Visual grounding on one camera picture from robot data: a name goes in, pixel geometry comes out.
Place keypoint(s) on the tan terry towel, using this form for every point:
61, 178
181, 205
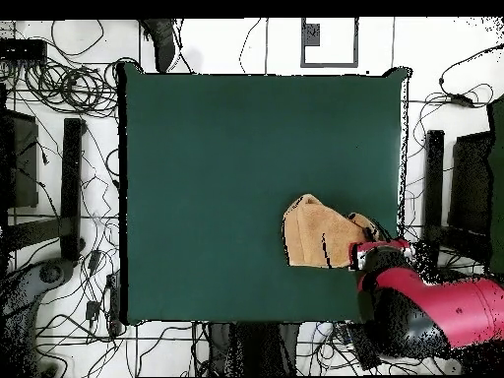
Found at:
319, 236

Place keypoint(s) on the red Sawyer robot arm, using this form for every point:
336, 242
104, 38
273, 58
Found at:
453, 303

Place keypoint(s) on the black T-shaped stand base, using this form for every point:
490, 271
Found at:
433, 177
71, 177

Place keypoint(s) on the black square case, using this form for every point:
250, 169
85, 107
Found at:
23, 165
468, 185

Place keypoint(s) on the dark green table cloth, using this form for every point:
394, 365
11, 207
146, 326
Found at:
236, 157

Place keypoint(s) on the black power adapter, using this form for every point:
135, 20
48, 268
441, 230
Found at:
92, 310
94, 260
460, 100

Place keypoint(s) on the black power strip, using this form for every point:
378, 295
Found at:
114, 303

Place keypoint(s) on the person's black shoe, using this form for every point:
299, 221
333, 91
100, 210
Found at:
163, 43

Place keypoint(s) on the grey caster base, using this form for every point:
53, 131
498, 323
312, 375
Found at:
23, 291

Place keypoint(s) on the black electronics box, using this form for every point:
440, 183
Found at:
23, 50

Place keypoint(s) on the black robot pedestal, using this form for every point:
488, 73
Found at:
252, 346

